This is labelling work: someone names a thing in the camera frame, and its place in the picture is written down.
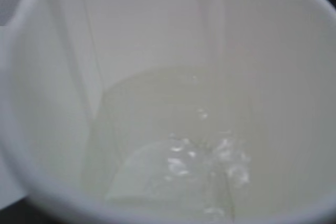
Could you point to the white paper cup green print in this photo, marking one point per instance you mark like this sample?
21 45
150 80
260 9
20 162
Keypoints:
172 111

